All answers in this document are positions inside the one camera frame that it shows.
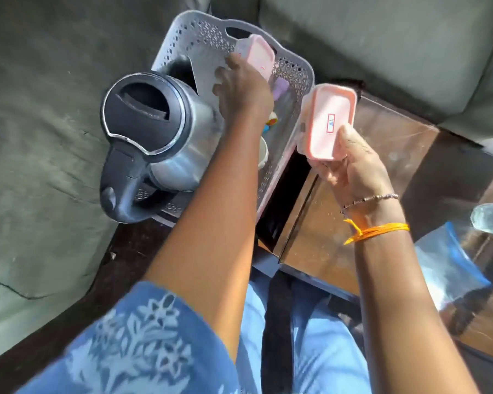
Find white cup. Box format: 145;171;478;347
257;136;269;171

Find pink lidded plastic container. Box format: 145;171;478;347
234;34;276;79
297;83;358;162

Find grey-green sofa cushion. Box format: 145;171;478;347
0;0;212;366
258;0;493;145

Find person's left forearm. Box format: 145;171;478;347
142;114;273;362

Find steel electric kettle black lid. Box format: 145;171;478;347
99;71;227;224

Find light blue jeans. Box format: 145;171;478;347
235;278;374;394

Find beaded bracelet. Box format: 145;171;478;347
339;193;400;218

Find person's right forearm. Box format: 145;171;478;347
345;207;482;394

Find person's left hand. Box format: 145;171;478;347
212;53;274;124

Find grey perforated plastic basket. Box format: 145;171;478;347
150;10;315;227

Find purple plastic item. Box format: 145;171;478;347
271;76;291;101

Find person's right hand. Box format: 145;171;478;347
307;123;400;216

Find orange thread wristband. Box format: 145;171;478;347
343;218;411;246

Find brown wooden coffee table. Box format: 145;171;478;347
152;92;493;366

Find clear plastic bag blue edge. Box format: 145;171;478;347
413;221;493;310

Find blue floral patterned sleeve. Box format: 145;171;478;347
16;281;242;394

